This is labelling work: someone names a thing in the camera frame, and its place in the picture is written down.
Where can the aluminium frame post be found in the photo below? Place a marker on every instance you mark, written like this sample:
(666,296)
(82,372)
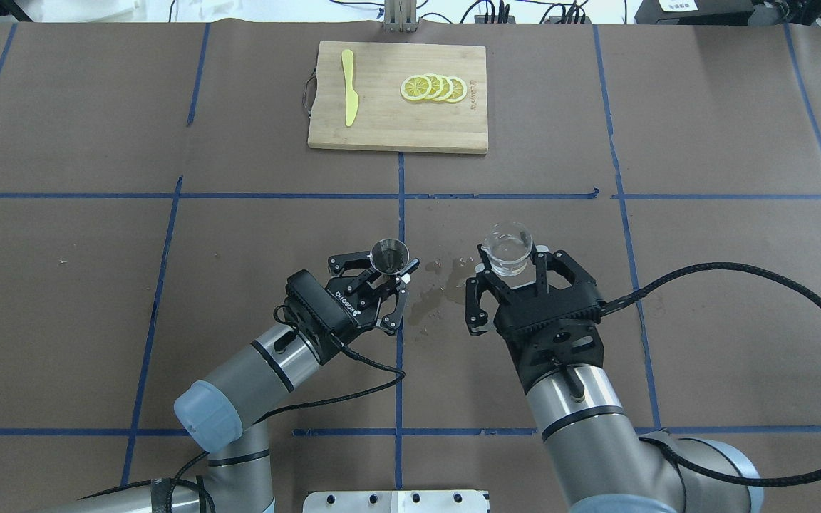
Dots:
(400,16)

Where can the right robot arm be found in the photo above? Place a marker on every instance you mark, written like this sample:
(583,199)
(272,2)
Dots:
(603,465)

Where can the bamboo cutting board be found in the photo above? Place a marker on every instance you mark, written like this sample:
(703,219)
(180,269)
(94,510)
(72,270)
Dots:
(385,121)

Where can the yellow plastic knife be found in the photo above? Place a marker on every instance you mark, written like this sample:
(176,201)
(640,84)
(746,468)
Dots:
(347,59)

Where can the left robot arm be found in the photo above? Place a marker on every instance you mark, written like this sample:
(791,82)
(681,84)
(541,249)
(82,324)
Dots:
(227,412)

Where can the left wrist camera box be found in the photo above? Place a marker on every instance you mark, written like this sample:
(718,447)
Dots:
(316,312)

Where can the steel jigger measuring cup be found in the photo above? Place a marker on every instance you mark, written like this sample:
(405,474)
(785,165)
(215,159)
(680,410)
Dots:
(389,256)

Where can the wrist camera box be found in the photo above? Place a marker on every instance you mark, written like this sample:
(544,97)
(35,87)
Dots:
(316,312)
(522,316)

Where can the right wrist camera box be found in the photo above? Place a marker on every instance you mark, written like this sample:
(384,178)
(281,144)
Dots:
(522,316)

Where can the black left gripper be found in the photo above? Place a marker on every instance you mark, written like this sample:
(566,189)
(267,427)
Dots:
(346,311)

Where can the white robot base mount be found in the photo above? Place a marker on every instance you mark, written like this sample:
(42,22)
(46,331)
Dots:
(420,500)

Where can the clear glass beaker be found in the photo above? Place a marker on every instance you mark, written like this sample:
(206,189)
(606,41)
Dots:
(508,246)

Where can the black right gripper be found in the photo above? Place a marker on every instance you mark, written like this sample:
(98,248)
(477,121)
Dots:
(475,296)

